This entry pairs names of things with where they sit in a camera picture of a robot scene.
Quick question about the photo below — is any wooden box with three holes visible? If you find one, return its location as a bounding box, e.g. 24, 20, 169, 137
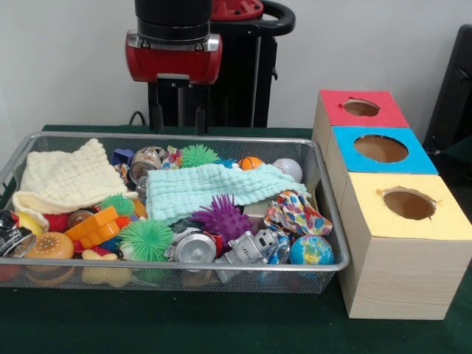
311, 88, 472, 320

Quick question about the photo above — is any silver toy robot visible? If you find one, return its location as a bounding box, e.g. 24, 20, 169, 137
213, 229, 278, 266

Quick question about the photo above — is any green spiky ball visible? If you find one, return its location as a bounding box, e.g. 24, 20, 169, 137
117, 220, 174, 263

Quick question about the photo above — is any purple spiky ball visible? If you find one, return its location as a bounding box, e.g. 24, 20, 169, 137
190, 194, 255, 244

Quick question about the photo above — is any colourful heart print cloth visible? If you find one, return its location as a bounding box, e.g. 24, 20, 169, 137
263, 190, 333, 237

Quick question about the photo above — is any black and red robot pedestal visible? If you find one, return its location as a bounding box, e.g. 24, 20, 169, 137
154, 0, 296, 128

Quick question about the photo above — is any globe print ball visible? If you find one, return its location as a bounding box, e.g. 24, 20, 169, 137
288, 235, 335, 266

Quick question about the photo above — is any cream waffle cloth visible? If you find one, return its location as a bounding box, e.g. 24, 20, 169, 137
13, 139, 138, 229

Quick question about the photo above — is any dark green table cloth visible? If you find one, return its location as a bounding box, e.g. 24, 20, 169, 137
440, 133, 472, 160
0, 124, 472, 354

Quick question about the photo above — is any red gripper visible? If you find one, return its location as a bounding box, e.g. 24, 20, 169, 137
125, 31, 224, 136

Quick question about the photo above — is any orange plastic block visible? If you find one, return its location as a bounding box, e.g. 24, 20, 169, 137
64, 206, 121, 249

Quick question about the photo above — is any black upright panel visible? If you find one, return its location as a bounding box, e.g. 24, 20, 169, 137
423, 24, 472, 148

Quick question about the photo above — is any shallow metal mesh bin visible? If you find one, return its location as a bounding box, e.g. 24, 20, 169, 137
0, 131, 350, 295

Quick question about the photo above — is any toy burger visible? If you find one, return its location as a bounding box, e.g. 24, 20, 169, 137
24, 232, 74, 260

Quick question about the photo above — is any white baseball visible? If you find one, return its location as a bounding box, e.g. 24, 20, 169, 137
272, 158, 304, 184

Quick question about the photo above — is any mint green waffle cloth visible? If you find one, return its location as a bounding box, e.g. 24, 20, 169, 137
146, 163, 312, 222

